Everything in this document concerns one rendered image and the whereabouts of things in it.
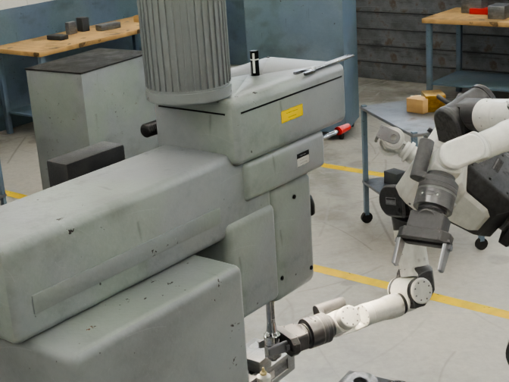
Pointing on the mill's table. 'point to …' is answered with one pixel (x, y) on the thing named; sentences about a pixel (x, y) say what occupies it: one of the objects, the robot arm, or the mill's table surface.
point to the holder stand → (363, 377)
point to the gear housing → (282, 165)
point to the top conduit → (149, 129)
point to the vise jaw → (257, 360)
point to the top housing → (258, 111)
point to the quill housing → (292, 234)
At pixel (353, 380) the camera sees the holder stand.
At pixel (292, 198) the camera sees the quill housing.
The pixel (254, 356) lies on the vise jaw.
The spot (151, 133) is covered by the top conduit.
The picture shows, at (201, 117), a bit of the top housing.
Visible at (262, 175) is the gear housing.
